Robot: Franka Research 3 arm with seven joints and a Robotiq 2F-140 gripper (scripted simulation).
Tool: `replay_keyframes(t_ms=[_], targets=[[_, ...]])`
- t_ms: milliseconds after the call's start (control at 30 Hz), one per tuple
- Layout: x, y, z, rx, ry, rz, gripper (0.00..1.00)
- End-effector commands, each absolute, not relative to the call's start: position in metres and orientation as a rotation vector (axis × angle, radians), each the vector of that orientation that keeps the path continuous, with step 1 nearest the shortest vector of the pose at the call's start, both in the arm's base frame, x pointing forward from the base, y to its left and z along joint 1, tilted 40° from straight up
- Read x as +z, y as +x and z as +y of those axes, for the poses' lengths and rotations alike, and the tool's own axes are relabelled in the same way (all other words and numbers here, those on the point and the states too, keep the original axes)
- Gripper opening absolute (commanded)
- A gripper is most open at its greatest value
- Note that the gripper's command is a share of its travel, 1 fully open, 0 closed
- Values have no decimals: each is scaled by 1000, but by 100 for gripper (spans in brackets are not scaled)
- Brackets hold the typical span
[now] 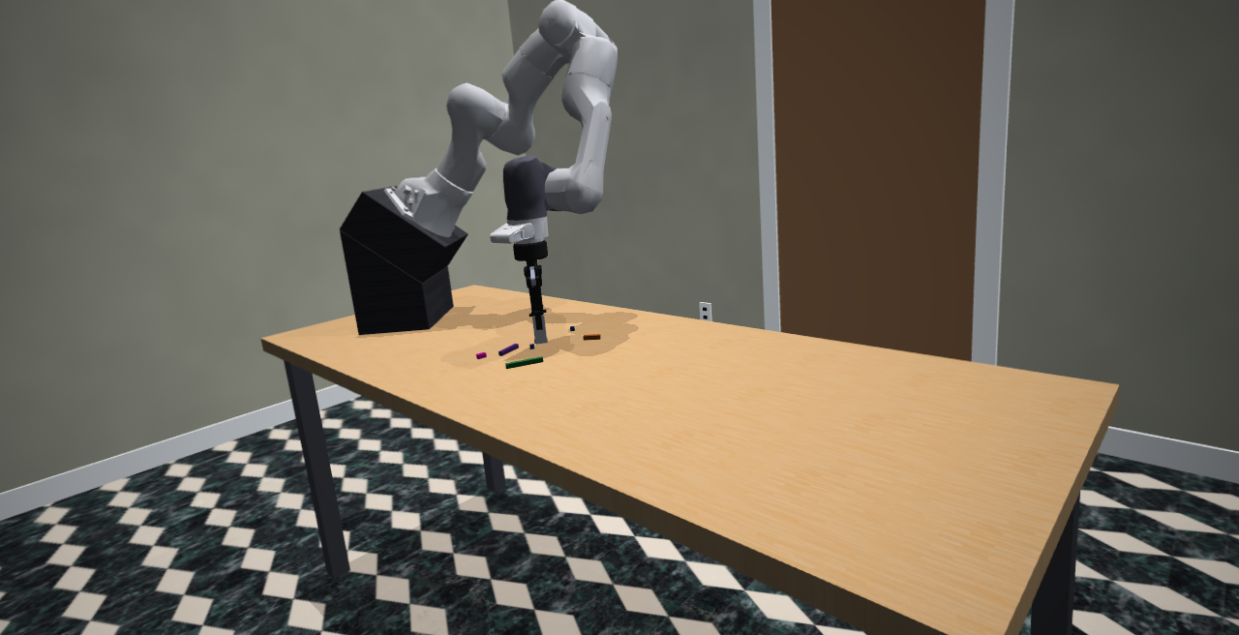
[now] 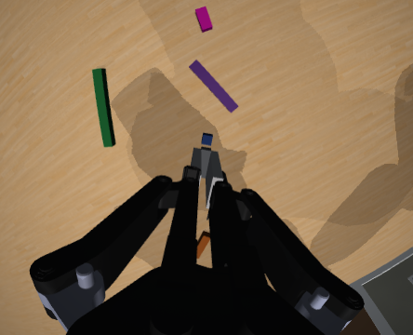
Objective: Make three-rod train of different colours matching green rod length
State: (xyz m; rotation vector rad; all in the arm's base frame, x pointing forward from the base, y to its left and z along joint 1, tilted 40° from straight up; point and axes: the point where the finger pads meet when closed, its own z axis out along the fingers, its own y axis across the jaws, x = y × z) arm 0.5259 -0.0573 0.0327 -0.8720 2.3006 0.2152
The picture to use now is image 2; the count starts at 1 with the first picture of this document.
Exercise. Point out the small magenta block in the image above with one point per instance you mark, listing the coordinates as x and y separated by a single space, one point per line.
203 19

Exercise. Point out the orange-brown rectangular bar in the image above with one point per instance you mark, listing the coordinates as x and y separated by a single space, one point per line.
202 243

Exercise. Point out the green rod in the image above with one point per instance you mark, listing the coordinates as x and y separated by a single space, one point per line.
103 105

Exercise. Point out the small blue block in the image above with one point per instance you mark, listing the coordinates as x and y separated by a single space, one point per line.
207 139

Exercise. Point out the grey rod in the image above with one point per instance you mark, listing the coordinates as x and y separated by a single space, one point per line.
205 154

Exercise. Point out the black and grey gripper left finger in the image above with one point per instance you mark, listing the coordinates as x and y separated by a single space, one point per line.
72 280

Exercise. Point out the purple rod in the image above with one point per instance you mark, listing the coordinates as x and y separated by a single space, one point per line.
213 85

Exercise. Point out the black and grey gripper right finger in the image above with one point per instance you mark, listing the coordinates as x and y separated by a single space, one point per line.
236 239

